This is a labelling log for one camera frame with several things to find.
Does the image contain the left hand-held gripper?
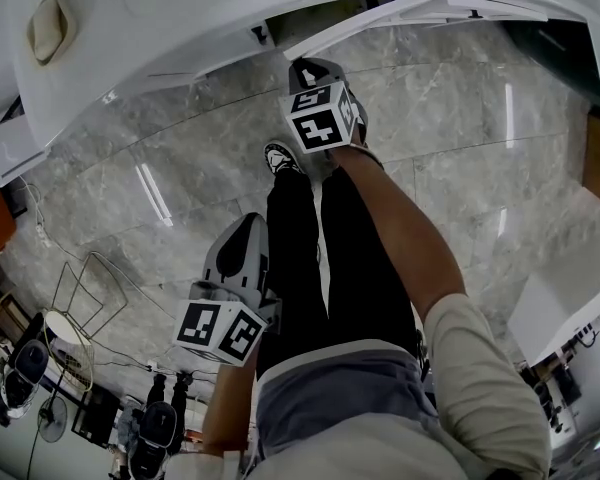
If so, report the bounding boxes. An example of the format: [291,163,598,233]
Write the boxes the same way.
[171,212,284,368]

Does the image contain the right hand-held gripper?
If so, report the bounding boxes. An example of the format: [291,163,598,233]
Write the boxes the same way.
[278,58,370,156]

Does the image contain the white cabinet door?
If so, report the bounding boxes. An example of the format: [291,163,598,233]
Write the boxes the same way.
[147,20,274,83]
[282,0,452,63]

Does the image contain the person's left forearm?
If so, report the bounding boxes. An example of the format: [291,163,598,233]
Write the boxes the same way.
[202,357,261,457]

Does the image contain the person's right forearm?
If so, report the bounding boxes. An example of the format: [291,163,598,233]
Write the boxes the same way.
[324,142,469,322]

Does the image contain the person's black trousers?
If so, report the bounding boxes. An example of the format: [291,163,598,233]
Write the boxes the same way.
[255,162,421,379]

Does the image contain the person's left shoe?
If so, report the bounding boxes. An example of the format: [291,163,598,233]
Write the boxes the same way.
[263,140,306,177]

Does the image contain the person's grey inner shirt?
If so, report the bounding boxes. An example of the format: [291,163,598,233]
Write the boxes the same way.
[254,338,439,462]

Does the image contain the black floor fan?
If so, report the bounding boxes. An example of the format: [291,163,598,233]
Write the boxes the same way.
[36,395,70,445]

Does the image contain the dark green bin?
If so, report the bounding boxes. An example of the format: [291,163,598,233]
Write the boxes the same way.
[499,17,600,115]

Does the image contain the white water dispenser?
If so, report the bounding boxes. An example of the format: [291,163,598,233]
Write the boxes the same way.
[0,117,52,200]

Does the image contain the beige soap dish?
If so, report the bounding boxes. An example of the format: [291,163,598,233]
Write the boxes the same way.
[26,0,80,68]

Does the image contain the person's beige shirt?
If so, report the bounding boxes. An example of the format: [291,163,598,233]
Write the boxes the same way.
[167,292,554,480]

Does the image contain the white side table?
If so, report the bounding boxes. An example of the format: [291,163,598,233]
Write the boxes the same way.
[507,266,600,365]

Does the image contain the wire frame chair white seat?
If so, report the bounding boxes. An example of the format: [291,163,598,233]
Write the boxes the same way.
[43,251,130,395]

